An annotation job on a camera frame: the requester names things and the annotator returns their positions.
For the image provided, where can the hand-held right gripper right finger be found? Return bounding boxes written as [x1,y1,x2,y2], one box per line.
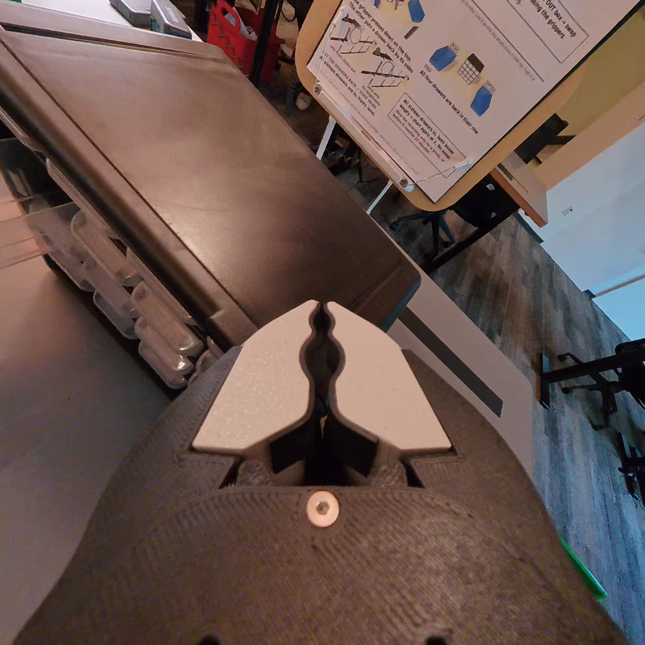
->
[322,301,453,477]

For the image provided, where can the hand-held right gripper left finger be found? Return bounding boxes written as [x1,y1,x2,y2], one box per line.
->
[191,300,323,474]

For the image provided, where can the rows of small clear drawers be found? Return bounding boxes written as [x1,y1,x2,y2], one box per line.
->
[0,108,222,390]

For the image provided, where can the black drawer cabinet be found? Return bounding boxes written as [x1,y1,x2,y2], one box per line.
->
[0,24,423,400]

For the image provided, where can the clear plastic drawer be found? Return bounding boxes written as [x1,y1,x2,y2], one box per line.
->
[0,136,81,269]

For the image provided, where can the green plastic bin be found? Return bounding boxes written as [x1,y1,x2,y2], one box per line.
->
[558,535,609,601]

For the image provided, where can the black office chair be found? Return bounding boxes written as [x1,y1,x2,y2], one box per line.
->
[390,184,505,263]
[536,339,645,431]

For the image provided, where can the wooden top desk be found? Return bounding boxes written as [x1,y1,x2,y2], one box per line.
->
[428,150,551,275]

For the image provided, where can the white board stand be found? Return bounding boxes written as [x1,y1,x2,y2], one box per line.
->
[315,115,395,215]

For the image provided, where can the white instruction sheet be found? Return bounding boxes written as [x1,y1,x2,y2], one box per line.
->
[306,0,645,203]

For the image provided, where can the black pole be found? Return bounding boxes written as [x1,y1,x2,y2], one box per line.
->
[249,0,280,86]

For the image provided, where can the red bag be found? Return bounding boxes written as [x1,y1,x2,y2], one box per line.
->
[208,0,280,76]

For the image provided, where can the wooden instruction board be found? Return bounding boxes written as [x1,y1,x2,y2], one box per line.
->
[295,0,645,212]

